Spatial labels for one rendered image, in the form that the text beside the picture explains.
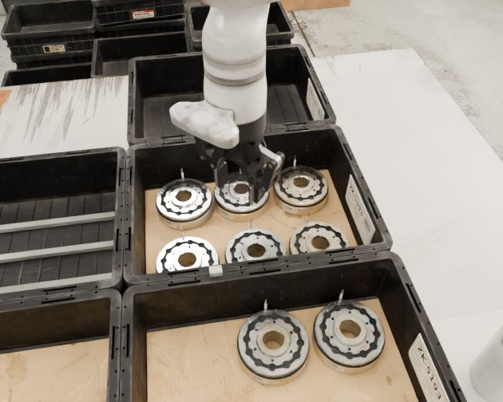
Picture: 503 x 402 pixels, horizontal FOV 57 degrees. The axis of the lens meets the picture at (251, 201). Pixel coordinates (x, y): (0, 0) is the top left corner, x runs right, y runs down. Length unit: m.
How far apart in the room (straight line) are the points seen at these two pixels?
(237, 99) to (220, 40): 0.07
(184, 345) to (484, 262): 0.64
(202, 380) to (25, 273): 0.36
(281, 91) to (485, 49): 2.28
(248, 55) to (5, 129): 0.99
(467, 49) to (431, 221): 2.27
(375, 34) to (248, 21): 2.75
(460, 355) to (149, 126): 0.77
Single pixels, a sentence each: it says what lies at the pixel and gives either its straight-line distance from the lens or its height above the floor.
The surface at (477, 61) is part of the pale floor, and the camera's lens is 3.16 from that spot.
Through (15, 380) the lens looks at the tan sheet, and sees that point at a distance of 0.78.
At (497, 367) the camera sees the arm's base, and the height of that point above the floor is 0.80.
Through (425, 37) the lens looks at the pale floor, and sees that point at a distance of 3.30.
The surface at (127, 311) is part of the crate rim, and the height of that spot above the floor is 0.93.
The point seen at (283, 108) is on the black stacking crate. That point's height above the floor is 0.83.
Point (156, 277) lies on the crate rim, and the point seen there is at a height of 0.93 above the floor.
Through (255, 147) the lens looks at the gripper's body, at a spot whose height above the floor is 1.10.
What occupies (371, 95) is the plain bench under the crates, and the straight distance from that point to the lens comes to 1.41.
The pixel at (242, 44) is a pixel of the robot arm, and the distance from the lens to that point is 0.50.
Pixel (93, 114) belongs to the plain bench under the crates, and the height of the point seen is 0.70.
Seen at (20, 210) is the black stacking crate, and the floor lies 0.83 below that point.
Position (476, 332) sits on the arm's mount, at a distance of 0.96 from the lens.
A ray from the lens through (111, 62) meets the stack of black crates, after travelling 2.22.
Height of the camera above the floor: 1.49
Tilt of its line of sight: 48 degrees down
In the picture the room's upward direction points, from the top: straight up
